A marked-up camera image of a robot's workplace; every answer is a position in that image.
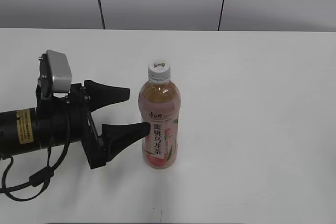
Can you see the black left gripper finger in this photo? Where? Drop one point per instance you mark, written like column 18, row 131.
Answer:
column 116, row 138
column 102, row 95

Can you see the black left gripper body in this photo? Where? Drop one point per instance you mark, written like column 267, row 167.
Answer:
column 62, row 121

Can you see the peach oolong tea bottle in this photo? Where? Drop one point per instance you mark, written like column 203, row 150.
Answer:
column 159, row 104

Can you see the white bottle cap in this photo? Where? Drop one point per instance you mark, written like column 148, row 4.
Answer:
column 159, row 70

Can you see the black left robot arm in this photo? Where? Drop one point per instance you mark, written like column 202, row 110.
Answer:
column 18, row 132

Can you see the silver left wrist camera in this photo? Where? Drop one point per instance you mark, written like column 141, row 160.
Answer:
column 55, row 74

